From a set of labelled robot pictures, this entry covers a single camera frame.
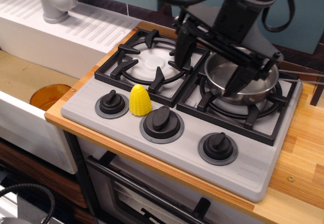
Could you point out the yellow toy corn cob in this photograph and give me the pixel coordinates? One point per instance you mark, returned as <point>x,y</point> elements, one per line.
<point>140,102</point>

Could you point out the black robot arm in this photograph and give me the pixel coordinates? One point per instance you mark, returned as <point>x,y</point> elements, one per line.
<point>263,74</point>

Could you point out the stainless steel pan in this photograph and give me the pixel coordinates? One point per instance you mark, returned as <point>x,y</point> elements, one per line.
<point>220,80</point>

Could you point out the black middle stove knob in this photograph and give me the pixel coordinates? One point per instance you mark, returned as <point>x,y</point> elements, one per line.
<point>162,126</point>

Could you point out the black right burner grate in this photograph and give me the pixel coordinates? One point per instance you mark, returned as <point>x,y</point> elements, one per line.
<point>266,121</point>

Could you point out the black stove knob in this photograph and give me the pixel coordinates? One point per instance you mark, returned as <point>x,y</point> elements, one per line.
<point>162,126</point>
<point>218,149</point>
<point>112,105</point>

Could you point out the grey toy faucet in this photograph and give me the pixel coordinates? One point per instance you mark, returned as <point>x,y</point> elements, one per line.
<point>56,11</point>

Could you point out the black left burner grate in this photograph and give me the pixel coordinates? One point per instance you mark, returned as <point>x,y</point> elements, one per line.
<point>147,58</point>

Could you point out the grey toy stove top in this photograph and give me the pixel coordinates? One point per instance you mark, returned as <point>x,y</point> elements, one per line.
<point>248,175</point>

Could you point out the black right stove knob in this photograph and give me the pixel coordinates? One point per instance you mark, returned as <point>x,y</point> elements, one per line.
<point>218,149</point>

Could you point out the black left stove knob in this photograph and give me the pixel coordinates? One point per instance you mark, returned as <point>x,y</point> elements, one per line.
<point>112,105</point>

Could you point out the toy oven door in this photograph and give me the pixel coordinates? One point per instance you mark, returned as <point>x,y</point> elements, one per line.
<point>137,202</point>

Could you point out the white toy sink unit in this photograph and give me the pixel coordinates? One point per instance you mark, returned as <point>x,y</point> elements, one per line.
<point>35,54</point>

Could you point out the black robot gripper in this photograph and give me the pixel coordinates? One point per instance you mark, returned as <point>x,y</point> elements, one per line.
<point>232,31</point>

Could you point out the black burner grate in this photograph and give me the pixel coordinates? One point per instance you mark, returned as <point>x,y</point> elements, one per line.
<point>147,58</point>
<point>266,121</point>

